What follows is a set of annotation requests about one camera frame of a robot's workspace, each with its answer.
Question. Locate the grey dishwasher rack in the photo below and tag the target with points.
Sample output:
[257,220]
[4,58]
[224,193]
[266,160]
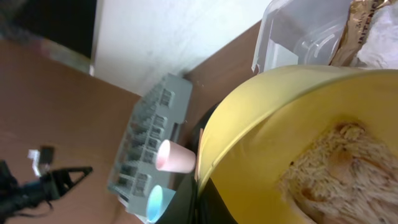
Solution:
[157,116]

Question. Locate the pink cup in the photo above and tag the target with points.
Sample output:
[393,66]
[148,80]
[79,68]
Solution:
[172,157]

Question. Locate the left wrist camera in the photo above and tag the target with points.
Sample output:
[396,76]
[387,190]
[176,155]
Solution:
[41,159]

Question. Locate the clear plastic bin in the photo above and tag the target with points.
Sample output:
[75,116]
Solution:
[299,32]

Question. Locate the yellow bowl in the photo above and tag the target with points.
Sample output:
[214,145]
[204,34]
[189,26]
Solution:
[266,122]

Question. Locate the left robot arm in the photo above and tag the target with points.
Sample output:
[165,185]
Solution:
[11,203]

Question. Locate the round black tray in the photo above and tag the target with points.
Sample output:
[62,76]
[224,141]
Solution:
[187,206]

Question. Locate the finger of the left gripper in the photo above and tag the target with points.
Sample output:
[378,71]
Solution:
[68,178]

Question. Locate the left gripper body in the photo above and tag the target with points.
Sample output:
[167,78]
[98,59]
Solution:
[42,190]

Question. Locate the white napkin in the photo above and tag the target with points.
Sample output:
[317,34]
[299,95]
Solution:
[380,48]

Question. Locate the right wooden chopstick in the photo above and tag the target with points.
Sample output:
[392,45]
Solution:
[197,169]

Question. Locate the blue cup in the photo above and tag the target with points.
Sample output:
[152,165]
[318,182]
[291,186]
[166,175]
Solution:
[158,201]

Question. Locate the gold coffee sachet wrapper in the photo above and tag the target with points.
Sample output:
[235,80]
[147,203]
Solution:
[361,13]

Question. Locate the rice and peanut shell scraps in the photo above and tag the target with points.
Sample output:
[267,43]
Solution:
[345,176]

